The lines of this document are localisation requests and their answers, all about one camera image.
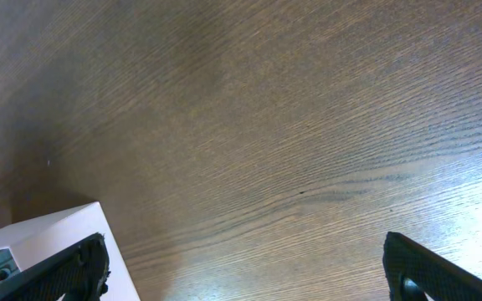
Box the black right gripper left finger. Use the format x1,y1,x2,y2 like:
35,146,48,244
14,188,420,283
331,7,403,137
0,232,110,301

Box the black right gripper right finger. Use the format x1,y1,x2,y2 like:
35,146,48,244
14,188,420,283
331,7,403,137
382,232,482,301

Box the white cardboard box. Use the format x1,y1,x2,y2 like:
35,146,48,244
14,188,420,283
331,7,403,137
0,202,140,301

